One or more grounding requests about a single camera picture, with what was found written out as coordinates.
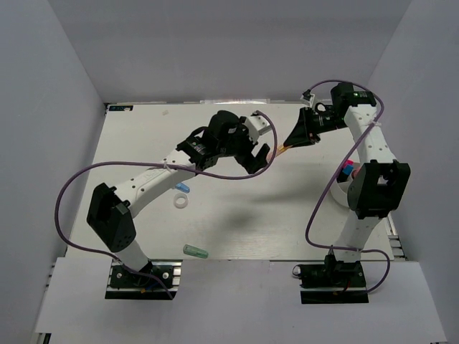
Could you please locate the blue black highlighter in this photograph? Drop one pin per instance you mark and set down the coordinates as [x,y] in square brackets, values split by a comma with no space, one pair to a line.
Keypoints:
[342,177]

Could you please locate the green translucent cap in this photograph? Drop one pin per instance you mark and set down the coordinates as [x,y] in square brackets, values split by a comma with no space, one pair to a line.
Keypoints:
[195,252]

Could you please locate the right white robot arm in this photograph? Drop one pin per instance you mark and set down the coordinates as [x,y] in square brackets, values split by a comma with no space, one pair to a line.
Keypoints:
[378,185]

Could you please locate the orange clear marker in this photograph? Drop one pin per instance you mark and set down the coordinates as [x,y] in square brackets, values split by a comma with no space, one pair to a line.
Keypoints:
[276,152]

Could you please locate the pink black highlighter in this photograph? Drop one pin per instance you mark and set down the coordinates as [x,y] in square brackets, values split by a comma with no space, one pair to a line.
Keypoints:
[348,167]

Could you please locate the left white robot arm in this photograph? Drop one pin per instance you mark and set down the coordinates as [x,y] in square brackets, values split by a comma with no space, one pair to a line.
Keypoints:
[112,209]

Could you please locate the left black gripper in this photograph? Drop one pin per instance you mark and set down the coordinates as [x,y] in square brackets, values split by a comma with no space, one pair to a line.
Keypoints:
[247,160]

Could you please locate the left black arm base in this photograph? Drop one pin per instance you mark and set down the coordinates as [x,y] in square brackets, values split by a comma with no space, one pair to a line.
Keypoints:
[123,285]

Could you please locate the blue translucent cap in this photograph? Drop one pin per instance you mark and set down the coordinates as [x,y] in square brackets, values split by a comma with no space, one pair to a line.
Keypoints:
[182,187]

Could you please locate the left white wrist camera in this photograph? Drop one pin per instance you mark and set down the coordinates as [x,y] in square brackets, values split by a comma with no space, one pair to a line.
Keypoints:
[257,125]

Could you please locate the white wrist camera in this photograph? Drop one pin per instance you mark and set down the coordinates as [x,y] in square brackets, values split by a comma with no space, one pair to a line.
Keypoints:
[257,125]
[308,99]

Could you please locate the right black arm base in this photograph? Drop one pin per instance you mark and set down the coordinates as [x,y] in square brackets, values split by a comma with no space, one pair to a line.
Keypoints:
[331,282]

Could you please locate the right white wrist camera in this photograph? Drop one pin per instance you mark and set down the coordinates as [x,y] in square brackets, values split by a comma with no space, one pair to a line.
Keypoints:
[308,99]

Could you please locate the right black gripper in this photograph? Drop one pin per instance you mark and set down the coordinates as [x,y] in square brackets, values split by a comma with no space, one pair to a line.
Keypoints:
[305,132]

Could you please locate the left corner label sticker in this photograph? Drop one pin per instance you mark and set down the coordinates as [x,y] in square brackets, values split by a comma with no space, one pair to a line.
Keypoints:
[120,108]

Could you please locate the pink capped clear tube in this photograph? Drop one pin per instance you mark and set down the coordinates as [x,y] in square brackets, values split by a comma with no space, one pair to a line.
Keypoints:
[355,173]

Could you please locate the white round divided container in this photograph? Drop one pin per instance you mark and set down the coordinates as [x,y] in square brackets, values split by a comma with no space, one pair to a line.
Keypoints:
[339,192]

